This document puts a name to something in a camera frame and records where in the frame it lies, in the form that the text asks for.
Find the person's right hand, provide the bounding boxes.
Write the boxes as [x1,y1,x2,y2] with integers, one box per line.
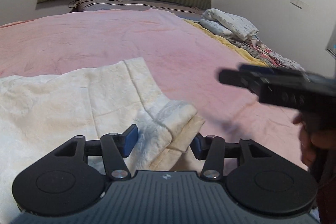
[293,113,335,187]

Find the yellow quilted blanket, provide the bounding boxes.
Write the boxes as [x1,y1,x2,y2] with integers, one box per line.
[183,19,268,67]

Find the striped grey pillow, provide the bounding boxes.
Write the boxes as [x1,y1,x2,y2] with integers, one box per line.
[68,0,204,15]

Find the cream white pants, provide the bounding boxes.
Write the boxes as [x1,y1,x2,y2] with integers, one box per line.
[1,57,205,223]

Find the zebra patterned cloth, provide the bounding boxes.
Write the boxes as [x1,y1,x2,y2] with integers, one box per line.
[228,39,305,71]

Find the pink floral bed blanket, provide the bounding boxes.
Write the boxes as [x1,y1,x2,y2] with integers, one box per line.
[1,10,300,170]

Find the white printed folded quilt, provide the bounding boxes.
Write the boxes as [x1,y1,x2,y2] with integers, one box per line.
[199,9,261,46]

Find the white wall switch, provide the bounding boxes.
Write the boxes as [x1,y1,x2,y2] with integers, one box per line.
[290,0,303,9]

